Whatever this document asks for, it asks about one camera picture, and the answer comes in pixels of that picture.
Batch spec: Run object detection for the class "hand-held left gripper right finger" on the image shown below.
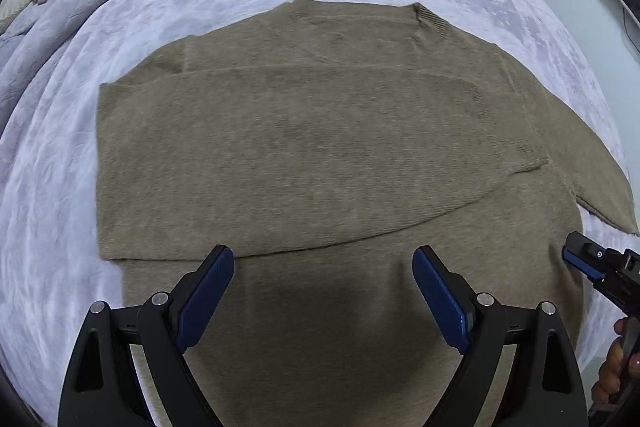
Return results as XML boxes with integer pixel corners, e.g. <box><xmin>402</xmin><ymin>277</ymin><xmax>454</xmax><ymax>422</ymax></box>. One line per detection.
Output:
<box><xmin>411</xmin><ymin>245</ymin><xmax>590</xmax><ymax>427</ymax></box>

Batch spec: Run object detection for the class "olive brown knit sweater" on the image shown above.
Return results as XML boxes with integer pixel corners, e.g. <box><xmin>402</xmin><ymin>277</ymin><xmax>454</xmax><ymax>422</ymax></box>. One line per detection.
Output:
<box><xmin>95</xmin><ymin>0</ymin><xmax>638</xmax><ymax>427</ymax></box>

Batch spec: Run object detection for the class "person's right hand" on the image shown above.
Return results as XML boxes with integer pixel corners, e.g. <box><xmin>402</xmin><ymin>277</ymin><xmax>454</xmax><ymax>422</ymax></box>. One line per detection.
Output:
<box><xmin>591</xmin><ymin>318</ymin><xmax>640</xmax><ymax>405</ymax></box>

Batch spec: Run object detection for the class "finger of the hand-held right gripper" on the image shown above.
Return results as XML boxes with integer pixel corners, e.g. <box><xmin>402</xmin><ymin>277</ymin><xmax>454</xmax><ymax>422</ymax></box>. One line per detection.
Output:
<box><xmin>562</xmin><ymin>232</ymin><xmax>608</xmax><ymax>280</ymax></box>

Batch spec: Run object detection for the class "black television cable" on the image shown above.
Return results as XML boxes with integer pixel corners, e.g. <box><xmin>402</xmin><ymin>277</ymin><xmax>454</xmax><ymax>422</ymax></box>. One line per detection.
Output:
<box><xmin>621</xmin><ymin>6</ymin><xmax>640</xmax><ymax>56</ymax></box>

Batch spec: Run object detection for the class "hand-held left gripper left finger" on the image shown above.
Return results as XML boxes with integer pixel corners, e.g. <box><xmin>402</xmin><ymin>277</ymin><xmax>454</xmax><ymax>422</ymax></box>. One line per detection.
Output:
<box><xmin>57</xmin><ymin>245</ymin><xmax>236</xmax><ymax>427</ymax></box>

